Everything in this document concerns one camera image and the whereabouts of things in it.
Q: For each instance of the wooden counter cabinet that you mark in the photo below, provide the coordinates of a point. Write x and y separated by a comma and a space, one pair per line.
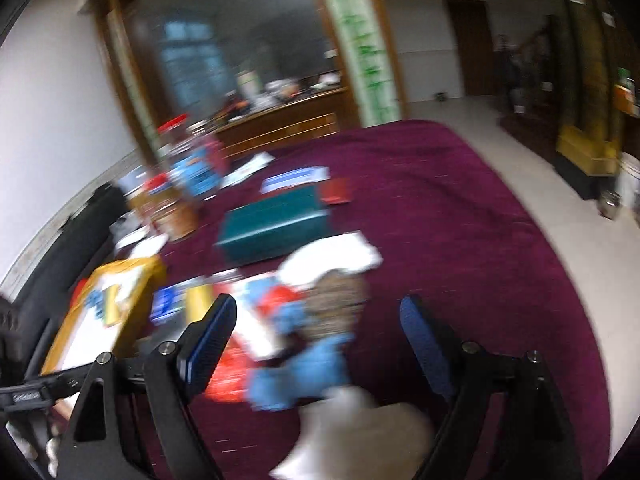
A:
280, 122

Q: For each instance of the blue white packet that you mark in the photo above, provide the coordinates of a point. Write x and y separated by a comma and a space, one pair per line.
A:
295, 178

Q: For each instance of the maroon tablecloth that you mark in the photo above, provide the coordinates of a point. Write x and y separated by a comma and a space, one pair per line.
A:
450, 210

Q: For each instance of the yellow white package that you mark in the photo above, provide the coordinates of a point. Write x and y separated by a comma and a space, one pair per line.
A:
135, 270

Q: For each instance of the black sofa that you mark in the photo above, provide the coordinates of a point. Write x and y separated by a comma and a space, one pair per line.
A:
60, 270

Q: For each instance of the white paper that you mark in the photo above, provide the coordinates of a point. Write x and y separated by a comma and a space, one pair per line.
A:
145, 246
247, 170

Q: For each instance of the brown knit sock bundle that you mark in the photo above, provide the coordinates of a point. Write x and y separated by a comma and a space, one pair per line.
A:
332, 305

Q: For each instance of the brown wooden door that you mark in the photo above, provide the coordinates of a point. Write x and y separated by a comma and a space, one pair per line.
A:
472, 45

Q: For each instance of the white folded cloth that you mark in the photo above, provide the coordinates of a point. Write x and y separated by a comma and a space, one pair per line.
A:
330, 257

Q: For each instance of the teal tissue box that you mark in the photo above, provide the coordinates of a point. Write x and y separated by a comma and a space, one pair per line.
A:
270, 225

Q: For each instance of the red white packet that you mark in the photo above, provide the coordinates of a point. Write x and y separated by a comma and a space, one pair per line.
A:
235, 375

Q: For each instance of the gold black furniture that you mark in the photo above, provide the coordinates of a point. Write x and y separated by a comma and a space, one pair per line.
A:
585, 150

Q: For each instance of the wood framed glass partition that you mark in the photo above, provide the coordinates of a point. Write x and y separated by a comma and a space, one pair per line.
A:
225, 25

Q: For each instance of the brown label clear jar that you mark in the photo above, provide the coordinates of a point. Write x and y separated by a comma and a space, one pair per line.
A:
165, 210

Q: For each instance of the bamboo painted panel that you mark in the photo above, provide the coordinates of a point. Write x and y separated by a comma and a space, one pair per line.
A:
360, 45

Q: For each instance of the red lid clear jar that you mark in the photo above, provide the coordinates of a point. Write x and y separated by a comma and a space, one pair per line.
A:
172, 132

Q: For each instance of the beige cloth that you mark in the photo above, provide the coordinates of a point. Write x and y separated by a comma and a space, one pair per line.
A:
360, 435

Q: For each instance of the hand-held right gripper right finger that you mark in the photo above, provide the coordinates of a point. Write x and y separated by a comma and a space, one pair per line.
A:
425, 352

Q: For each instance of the blue yellow small packet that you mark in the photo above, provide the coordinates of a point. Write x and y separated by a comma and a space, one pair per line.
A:
172, 301

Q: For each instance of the metal pot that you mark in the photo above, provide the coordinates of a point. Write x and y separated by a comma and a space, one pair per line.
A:
608, 205

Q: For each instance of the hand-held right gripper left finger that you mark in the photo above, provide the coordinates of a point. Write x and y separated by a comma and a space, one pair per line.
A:
210, 347

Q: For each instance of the wooden staircase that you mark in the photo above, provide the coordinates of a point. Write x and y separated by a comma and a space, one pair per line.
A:
537, 70

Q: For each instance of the blue label clear jar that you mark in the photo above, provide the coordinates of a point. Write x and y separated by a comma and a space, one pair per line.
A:
195, 170

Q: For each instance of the blue soft cloth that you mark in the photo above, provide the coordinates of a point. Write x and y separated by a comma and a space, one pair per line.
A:
300, 375

